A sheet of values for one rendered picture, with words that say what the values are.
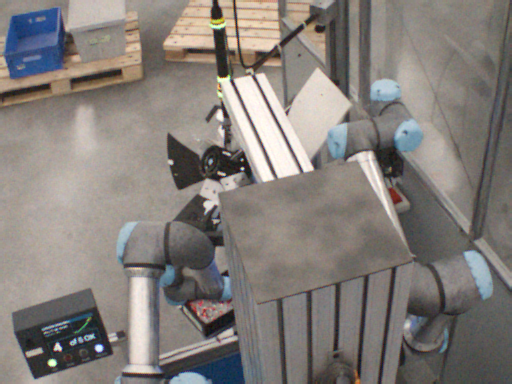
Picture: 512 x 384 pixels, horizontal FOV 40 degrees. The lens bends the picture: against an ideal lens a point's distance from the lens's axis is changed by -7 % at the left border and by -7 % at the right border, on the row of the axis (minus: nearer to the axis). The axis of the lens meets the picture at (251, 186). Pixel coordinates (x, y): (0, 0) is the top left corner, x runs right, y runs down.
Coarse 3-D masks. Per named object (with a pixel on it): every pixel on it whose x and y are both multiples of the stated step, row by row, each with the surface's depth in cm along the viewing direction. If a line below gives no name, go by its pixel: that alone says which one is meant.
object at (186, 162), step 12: (168, 132) 282; (168, 144) 283; (180, 144) 274; (168, 156) 285; (180, 156) 277; (192, 156) 270; (180, 168) 281; (192, 168) 274; (180, 180) 284; (192, 180) 279
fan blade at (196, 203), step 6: (192, 198) 261; (198, 198) 261; (204, 198) 260; (192, 204) 261; (198, 204) 261; (186, 210) 262; (192, 210) 261; (198, 210) 261; (204, 210) 261; (180, 216) 263; (186, 216) 262; (204, 216) 261
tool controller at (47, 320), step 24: (24, 312) 209; (48, 312) 207; (72, 312) 206; (96, 312) 208; (24, 336) 203; (48, 336) 205; (72, 336) 208; (96, 336) 211; (48, 360) 209; (72, 360) 211
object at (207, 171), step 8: (208, 152) 258; (216, 152) 255; (232, 152) 256; (200, 160) 259; (208, 160) 257; (216, 160) 253; (224, 160) 252; (240, 160) 259; (200, 168) 258; (208, 168) 255; (216, 168) 251; (224, 168) 252; (232, 168) 254; (240, 168) 258; (248, 168) 256; (208, 176) 253; (216, 176) 253; (224, 176) 254; (248, 176) 257
